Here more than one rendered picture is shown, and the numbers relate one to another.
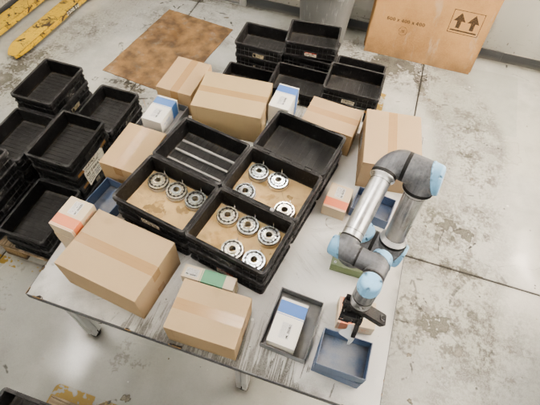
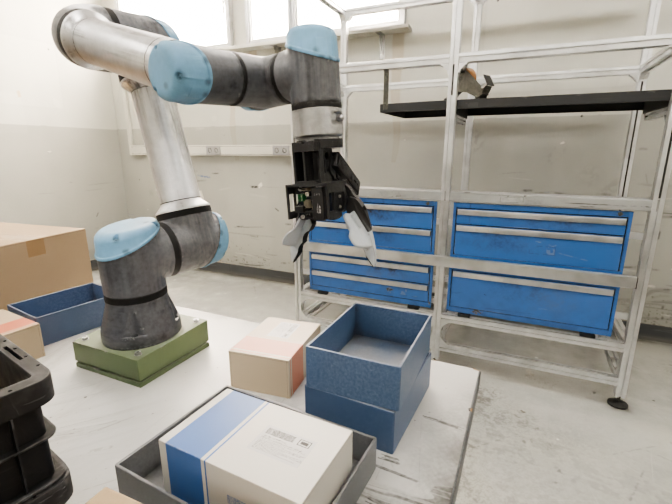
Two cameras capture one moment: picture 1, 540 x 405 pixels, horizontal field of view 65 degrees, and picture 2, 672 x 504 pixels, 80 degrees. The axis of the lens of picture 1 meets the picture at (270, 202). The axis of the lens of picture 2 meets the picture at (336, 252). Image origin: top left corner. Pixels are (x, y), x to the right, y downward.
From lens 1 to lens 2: 1.50 m
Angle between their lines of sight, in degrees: 72
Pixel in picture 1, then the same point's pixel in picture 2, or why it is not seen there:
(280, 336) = (297, 460)
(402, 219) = (175, 138)
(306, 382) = (426, 467)
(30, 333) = not seen: outside the picture
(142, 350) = not seen: outside the picture
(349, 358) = (376, 355)
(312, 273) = (126, 416)
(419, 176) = (144, 23)
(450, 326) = not seen: hidden behind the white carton
